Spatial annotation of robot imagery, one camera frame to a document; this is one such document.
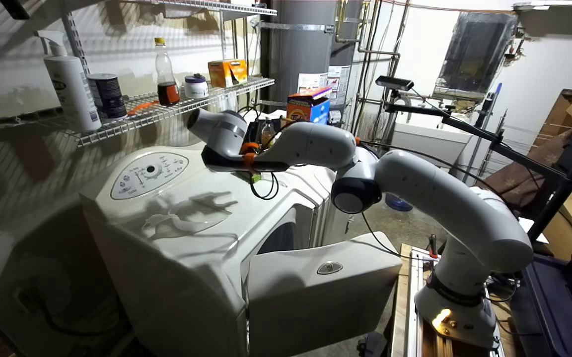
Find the white washing machine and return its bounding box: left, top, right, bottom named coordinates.
left=279, top=157, right=368, bottom=248

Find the white dryer machine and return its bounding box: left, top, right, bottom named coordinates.
left=78, top=143, right=334, bottom=357

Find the orange baking soda box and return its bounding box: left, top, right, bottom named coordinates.
left=285, top=85, right=336, bottom=129

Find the white dryer door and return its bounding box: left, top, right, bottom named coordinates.
left=247, top=230, right=406, bottom=357

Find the blue water jug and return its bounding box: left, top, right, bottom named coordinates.
left=384, top=190, right=418, bottom=214

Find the white jar dark lid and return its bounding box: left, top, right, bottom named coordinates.
left=183, top=71, right=211, bottom=101

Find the grey water heater tank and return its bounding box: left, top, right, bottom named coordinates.
left=267, top=0, right=340, bottom=111

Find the oval dryer control panel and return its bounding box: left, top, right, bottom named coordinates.
left=108, top=151, right=191, bottom=202

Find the clear bottle brown liquid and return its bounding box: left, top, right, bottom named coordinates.
left=154, top=36, right=183, bottom=109

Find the orange sponge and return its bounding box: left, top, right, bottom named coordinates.
left=126, top=97, right=162, bottom=119

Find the metal pipework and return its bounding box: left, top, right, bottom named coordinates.
left=348, top=0, right=414, bottom=135

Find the wooden platform board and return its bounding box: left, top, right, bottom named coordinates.
left=390, top=242, right=416, bottom=357

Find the dark cylindrical can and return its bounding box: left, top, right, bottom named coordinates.
left=86, top=71, right=130, bottom=121

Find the dark framed window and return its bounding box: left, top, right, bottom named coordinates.
left=434, top=10, right=521, bottom=95

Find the tall white bottle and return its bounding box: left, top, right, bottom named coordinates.
left=40, top=38, right=106, bottom=137

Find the black tripod leg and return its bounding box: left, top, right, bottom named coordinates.
left=525, top=123, right=572, bottom=246

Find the dark blue storage bin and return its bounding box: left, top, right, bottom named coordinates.
left=511, top=252, right=572, bottom=357

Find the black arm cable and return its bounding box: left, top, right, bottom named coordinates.
left=247, top=167, right=402, bottom=258

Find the white wire shelf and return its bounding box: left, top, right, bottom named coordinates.
left=0, top=73, right=279, bottom=151
left=0, top=0, right=279, bottom=20

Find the black stereo camera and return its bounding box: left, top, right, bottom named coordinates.
left=374, top=73, right=418, bottom=93

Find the aluminium frame rail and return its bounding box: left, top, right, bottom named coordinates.
left=408, top=246, right=436, bottom=357

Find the black camera boom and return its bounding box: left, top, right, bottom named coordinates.
left=384, top=97, right=571, bottom=182

